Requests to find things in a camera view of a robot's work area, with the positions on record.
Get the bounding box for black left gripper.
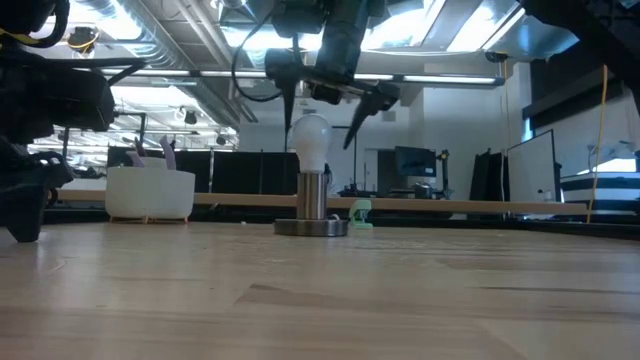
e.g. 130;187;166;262
0;59;117;244

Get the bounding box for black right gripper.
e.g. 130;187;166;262
264;47;402;151

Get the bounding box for white lightbulb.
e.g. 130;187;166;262
288;113;333;175

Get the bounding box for metal lamp socket base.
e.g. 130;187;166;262
273;171;350;238

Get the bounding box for black computer monitor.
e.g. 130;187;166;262
394;145;438;178

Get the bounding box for black partition panels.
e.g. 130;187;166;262
106;145;301;196

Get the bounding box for white round pen holder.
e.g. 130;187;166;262
104;157;197;225

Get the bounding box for long ceiling light strip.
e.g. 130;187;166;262
99;67;506;87

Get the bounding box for purple marker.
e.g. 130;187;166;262
159;134;178;171

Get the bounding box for black folded panels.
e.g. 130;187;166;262
468;148;507;202

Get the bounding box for white whiteboard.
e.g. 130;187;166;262
506;129;562;205

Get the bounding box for black and white striped box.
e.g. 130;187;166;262
559;171;640;217

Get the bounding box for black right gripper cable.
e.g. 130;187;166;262
231;9;282;104

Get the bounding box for black cable with yellow tag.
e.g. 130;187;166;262
0;0;71;50

